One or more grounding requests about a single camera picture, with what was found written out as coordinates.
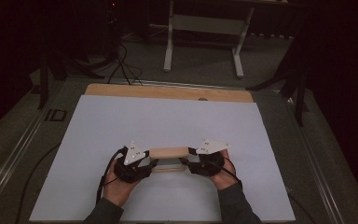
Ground black floor cables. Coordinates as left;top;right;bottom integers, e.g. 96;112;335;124
106;39;145;87

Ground person's right hand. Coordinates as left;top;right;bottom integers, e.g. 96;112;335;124
209;148;241;191

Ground right hand-held gripper cable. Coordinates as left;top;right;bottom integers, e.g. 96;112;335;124
212;156;244;189

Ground black floor cable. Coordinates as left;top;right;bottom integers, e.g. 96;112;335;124
14;142;62;224

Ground black floor socket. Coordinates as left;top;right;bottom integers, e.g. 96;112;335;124
44;108;68;123

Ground aluminium floor rail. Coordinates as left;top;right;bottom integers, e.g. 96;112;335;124
64;77;282;93
0;104;51;217
282;95;347;224

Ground wooden picture frame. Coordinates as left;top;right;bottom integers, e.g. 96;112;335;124
147;146;191;174

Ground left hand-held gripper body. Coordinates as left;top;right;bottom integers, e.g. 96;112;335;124
114;140;154;184

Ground person's left hand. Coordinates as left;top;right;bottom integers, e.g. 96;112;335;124
102;159;142;208

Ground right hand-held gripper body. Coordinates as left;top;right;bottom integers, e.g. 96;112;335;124
187;138;232;178

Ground left hand-held gripper cable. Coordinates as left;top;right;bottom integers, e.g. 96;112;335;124
95;146;129;205

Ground white metal desk frame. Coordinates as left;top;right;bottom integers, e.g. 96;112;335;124
148;0;291;79

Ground white table mat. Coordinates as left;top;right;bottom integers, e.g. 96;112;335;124
29;94;296;223

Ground black metal stand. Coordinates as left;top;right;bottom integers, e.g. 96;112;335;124
246;18;311;127
37;50;105;110

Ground hand-held gripper cable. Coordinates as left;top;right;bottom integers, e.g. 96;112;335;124
212;156;244;189
95;146;129;205

